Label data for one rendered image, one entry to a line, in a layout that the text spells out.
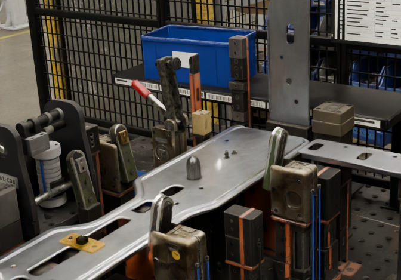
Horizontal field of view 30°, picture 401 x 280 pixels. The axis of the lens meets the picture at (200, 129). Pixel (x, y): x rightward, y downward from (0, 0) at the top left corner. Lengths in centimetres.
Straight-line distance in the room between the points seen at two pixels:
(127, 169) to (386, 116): 65
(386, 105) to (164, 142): 57
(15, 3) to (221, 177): 695
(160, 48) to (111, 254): 98
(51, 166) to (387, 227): 94
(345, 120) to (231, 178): 36
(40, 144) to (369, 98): 91
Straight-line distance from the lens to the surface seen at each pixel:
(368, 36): 206
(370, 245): 196
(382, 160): 168
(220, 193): 153
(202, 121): 179
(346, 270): 184
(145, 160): 252
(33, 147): 146
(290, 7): 182
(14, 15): 844
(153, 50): 221
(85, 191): 153
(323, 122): 182
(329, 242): 173
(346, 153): 172
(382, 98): 201
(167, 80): 172
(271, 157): 154
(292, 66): 186
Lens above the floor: 164
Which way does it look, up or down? 20 degrees down
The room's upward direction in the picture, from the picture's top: 3 degrees counter-clockwise
